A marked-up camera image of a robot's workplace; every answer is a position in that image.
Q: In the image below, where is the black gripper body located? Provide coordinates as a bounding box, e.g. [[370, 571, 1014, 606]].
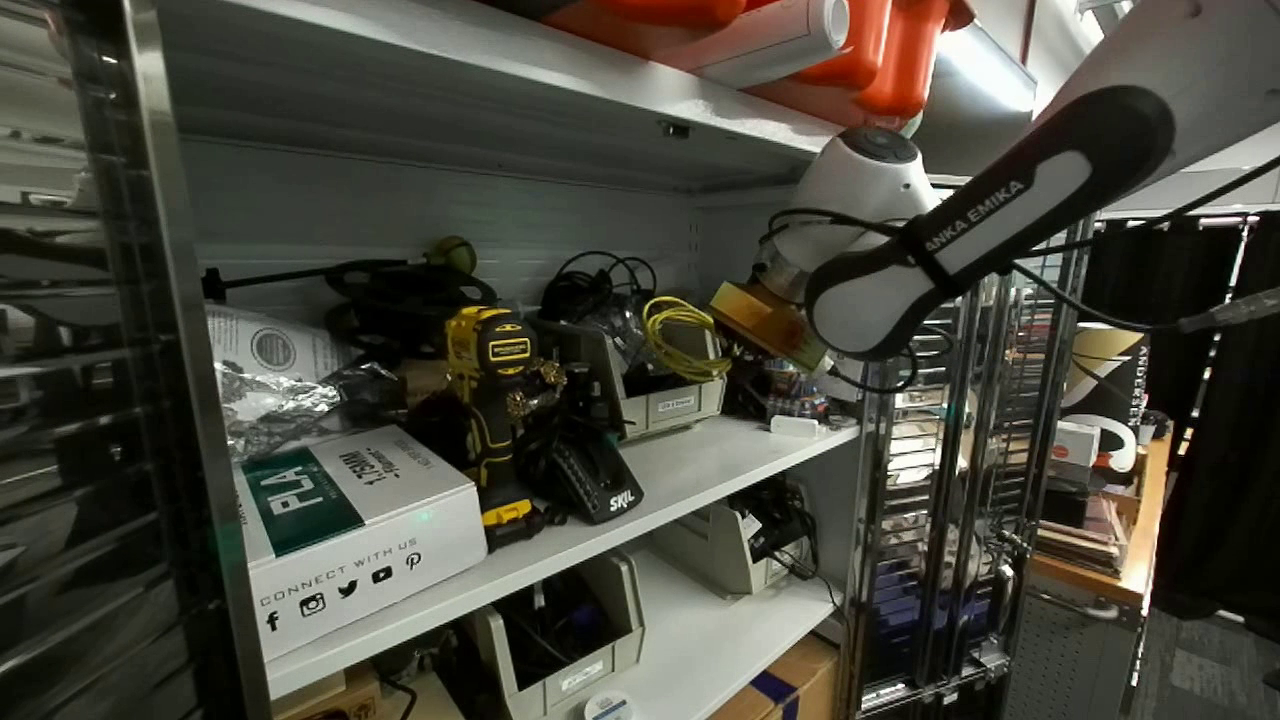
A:
[[796, 339, 874, 407]]

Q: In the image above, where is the small white storage bin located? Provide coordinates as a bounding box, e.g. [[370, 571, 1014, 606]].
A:
[[647, 482, 820, 601]]

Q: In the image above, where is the large empty white storage bin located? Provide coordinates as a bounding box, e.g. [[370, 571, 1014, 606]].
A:
[[464, 548, 651, 720]]

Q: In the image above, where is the black battery charger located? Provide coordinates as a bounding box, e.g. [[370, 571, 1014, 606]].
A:
[[529, 357, 647, 530]]

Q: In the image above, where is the white mug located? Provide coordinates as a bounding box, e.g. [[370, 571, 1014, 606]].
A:
[[1048, 413, 1145, 482]]

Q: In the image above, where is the brown cardboard box blue tape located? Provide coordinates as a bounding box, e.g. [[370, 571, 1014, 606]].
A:
[[708, 633, 850, 720]]

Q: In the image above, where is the wooden desk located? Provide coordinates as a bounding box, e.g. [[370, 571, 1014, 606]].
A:
[[1020, 428, 1179, 624]]

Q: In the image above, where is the orange plastic tool case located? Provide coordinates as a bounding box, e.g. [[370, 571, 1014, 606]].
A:
[[495, 0, 979, 136]]

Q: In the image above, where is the white shelving unit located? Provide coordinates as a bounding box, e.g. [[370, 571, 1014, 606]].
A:
[[126, 0, 892, 720]]

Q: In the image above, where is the white cardboard box green label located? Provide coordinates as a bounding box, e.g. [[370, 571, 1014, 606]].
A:
[[234, 421, 491, 663]]

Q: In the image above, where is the crumpled silver plastic bag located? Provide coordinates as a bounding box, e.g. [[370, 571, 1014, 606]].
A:
[[218, 357, 351, 468]]

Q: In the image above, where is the white flat packet round logo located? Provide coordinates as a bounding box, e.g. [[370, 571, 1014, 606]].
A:
[[203, 299, 349, 383]]

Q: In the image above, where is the orange green wrist camera block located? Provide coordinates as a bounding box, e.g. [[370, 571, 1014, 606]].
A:
[[703, 276, 837, 380]]

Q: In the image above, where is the white storage bin with cables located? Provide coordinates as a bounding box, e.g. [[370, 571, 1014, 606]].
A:
[[557, 307, 731, 444]]

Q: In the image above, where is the metal wire rack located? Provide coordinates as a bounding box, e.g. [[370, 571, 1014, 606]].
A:
[[840, 218, 1111, 720]]

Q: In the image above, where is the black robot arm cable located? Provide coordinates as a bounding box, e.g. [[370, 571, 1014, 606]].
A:
[[758, 155, 1280, 399]]

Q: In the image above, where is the black cable bundle in bin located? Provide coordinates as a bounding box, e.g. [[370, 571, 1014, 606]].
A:
[[538, 245, 665, 354]]

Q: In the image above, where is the yellow black cordless drill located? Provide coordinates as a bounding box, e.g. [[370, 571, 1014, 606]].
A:
[[438, 299, 575, 553]]

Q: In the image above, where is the black coiled hose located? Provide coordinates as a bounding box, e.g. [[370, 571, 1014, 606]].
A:
[[319, 255, 503, 360]]

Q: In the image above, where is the steel shelf upright post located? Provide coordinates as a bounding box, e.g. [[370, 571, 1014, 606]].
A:
[[60, 0, 277, 720]]

